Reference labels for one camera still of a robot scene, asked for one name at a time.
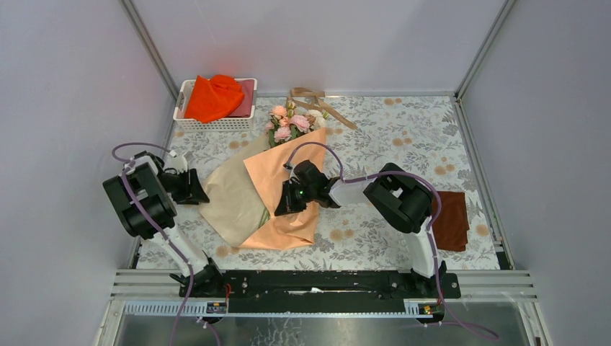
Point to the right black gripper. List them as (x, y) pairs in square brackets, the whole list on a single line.
[(287, 203)]

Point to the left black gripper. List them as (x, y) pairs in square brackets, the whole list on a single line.
[(194, 190)]

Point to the beige orange wrapping paper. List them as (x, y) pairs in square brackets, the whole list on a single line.
[(245, 191)]

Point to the pink rose stems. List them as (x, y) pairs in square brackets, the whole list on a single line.
[(293, 120)]

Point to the white plastic basket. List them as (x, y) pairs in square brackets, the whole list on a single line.
[(227, 124)]

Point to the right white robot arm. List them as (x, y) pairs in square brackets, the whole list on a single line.
[(404, 200)]

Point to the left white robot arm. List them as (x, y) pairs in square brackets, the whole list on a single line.
[(145, 195)]

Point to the orange cloth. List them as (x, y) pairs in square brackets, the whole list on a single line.
[(213, 99)]

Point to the dark red cloth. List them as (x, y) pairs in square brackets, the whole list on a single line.
[(248, 89)]

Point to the tan ribbon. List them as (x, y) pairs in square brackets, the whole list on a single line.
[(313, 100)]

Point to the brown wooden block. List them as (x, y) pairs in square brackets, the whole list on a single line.
[(451, 227)]

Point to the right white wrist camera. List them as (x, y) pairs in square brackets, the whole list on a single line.
[(295, 171)]

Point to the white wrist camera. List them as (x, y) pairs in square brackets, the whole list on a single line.
[(295, 171), (175, 163)]

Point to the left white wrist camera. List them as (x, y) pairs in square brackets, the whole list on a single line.
[(175, 163)]

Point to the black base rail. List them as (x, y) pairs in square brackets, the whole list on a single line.
[(317, 292)]

